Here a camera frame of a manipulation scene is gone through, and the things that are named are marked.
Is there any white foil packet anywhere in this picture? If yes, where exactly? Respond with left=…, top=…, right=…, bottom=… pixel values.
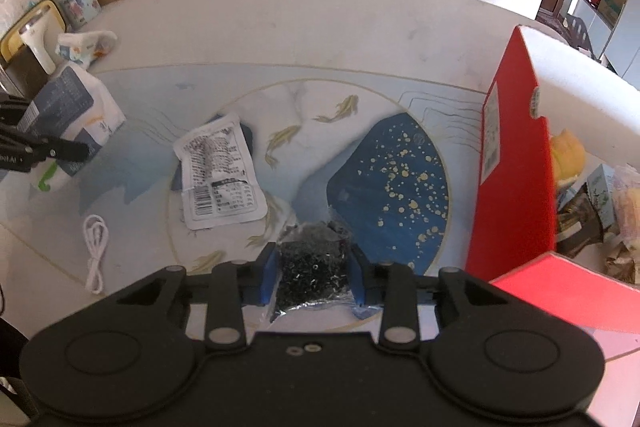
left=173, top=110, right=268, bottom=233

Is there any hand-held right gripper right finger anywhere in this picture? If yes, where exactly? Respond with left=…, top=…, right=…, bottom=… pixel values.
left=350, top=243, right=503, bottom=352

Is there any white marble desktop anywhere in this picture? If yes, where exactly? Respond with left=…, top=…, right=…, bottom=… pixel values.
left=0, top=0, right=640, bottom=338

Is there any dark grey chair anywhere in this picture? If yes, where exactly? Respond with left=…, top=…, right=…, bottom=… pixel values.
left=536, top=13, right=594, bottom=58

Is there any yellow duck plush toy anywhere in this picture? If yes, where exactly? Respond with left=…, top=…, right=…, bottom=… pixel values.
left=549, top=128, right=587, bottom=188

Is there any white and blue tissue pack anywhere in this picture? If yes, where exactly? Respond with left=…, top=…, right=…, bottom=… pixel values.
left=16, top=64, right=127, bottom=194

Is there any printed napkin pack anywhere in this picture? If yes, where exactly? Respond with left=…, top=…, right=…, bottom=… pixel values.
left=55, top=30, right=119, bottom=68

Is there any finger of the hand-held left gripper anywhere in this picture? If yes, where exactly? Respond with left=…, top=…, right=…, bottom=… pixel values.
left=0, top=94, right=30, bottom=114
left=22, top=134, right=94, bottom=166

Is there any clear cake snack packet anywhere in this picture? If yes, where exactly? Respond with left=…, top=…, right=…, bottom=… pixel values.
left=602, top=163, right=640, bottom=284

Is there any white kettle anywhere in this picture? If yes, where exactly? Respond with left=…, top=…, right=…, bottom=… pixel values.
left=0, top=0, right=69, bottom=98

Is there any clear bag of black screws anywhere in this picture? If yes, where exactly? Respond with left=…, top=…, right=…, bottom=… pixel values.
left=269, top=221, right=355, bottom=324

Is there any white cable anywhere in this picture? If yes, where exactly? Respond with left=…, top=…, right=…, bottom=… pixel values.
left=81, top=214, right=111, bottom=296

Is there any light blue small box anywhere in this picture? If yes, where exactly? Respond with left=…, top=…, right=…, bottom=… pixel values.
left=586, top=163, right=620, bottom=234

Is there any black snack packet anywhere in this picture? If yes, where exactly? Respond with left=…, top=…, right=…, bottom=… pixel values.
left=554, top=185, right=607, bottom=259

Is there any blue fish print placemat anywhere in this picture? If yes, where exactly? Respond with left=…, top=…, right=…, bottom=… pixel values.
left=0, top=62, right=488, bottom=333

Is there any red cardboard box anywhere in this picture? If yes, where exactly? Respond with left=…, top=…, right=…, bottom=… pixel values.
left=464, top=25, right=640, bottom=360

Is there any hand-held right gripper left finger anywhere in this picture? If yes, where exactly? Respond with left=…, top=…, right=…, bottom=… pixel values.
left=116, top=243, right=279, bottom=352

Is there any floral tissue box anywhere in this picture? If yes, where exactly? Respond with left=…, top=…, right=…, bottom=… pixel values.
left=54, top=0, right=102, bottom=31

